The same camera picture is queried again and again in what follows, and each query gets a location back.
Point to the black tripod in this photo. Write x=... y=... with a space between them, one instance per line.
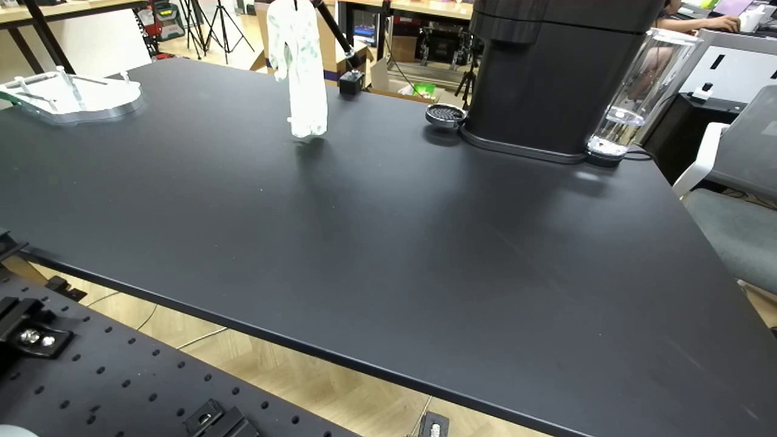
x=223 y=24

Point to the small black mount block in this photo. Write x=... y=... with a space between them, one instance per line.
x=219 y=420

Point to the grey office chair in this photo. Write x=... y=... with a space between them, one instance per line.
x=741 y=184

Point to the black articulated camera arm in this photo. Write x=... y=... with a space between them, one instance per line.
x=334 y=24

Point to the small black round lid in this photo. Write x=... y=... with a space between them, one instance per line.
x=445 y=114

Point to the white panel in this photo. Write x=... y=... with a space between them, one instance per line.
x=100 y=40

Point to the white cloth with green pattern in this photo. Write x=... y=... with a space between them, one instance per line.
x=308 y=80

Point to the black bracket with silver screws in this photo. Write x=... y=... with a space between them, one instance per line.
x=33 y=330

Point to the small silver bracket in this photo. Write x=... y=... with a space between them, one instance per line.
x=436 y=422

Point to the clear plate with metal pegs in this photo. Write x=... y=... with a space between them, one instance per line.
x=68 y=92

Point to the person forearm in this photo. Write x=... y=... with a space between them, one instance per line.
x=700 y=24

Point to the black perforated breadboard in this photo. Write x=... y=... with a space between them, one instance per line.
x=123 y=378

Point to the wooden desk with black legs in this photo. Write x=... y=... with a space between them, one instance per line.
x=50 y=9

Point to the clear glass cup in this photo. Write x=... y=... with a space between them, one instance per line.
x=648 y=80

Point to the wooden shelf board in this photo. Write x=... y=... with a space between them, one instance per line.
x=421 y=8

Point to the large black appliance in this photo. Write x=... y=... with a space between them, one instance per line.
x=549 y=72

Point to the black table clamp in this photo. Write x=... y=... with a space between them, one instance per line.
x=350 y=80

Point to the white desk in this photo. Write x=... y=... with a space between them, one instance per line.
x=731 y=68

